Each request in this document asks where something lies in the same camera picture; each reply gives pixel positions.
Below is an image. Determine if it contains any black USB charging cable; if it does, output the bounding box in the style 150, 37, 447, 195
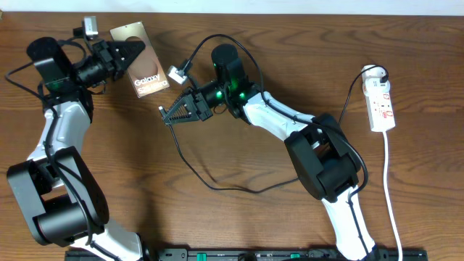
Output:
158, 65, 390, 194

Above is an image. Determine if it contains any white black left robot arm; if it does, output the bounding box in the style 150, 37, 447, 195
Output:
7, 37, 152, 260

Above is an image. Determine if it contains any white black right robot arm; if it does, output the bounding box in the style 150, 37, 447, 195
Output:
160, 43, 376, 260

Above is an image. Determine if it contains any white USB charger plug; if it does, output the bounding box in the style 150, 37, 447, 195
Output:
361, 65, 391, 96

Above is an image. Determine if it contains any white power strip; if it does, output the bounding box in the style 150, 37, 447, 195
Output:
362, 78, 396, 133

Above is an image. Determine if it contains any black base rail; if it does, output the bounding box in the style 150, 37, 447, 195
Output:
64, 249, 428, 261

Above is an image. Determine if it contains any white power strip cord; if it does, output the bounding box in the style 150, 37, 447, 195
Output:
382, 130, 404, 261

